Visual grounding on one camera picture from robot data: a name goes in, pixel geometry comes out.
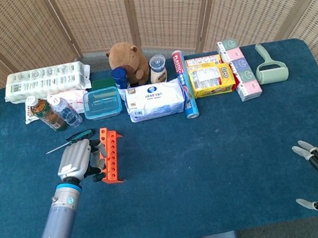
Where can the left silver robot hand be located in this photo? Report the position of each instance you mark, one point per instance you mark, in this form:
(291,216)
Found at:
(74,160)

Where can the large green black screwdriver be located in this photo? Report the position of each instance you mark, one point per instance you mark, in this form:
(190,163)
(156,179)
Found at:
(80,136)

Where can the small green thin-shaft screwdriver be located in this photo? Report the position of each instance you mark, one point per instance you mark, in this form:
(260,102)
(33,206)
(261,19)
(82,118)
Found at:
(97,177)

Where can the orange screwdriver rack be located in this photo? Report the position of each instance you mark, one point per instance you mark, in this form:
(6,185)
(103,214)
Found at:
(112,161)

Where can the clear water bottle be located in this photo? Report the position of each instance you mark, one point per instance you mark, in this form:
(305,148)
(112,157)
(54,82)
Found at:
(68,113)

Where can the green tea bottle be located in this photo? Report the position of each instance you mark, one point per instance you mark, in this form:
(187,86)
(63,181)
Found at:
(50,116)

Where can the clear blue-rimmed food container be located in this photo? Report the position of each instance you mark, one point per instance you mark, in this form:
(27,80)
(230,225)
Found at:
(102,104)

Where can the green sponge box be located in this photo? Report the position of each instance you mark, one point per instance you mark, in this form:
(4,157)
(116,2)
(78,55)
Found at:
(102,83)

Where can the white paper roll pack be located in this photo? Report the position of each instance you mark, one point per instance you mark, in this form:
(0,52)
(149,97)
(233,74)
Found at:
(44,82)

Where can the blue spray can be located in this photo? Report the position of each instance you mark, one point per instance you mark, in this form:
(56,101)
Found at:
(120,78)

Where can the white wet wipes pack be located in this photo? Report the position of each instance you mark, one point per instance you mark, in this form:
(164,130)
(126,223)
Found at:
(156,101)

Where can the brown capybara plush toy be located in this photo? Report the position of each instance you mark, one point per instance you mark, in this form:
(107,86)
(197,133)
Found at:
(130,62)

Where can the white bottle with clear cap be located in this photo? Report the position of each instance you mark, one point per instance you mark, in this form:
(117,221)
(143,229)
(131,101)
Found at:
(158,74)

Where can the blue carpet table cover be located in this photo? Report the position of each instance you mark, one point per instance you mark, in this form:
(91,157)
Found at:
(201,164)

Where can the blue plastic wrap roll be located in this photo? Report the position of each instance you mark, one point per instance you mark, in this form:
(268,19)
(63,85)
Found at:
(186,89)

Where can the green lint roller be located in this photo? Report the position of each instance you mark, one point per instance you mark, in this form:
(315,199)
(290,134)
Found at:
(271,73)

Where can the pastel tissue box pack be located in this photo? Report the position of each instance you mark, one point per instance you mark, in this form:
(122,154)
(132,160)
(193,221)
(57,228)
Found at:
(244,79)

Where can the yellow Lipo snack bag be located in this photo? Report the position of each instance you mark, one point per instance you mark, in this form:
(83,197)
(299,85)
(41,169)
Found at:
(214,81)

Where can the red yellow snack box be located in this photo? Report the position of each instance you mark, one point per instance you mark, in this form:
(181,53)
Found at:
(201,61)

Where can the woven folding screen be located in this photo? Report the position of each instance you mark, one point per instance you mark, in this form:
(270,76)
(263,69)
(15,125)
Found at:
(170,6)

